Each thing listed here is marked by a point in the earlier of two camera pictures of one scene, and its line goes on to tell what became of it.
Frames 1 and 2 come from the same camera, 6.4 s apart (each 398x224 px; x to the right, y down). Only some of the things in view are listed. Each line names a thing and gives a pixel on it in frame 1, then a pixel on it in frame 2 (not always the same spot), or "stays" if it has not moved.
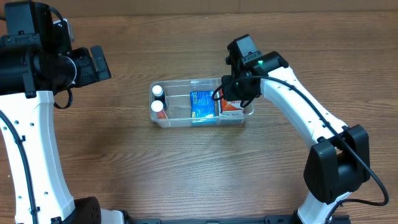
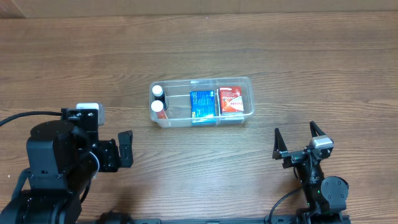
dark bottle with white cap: x=158 y=95 stays
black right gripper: x=234 y=90 → x=298 y=154
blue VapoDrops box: x=203 y=107 stays
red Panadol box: x=230 y=107 stays
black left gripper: x=90 y=69 → x=112 y=154
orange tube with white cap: x=157 y=106 stays
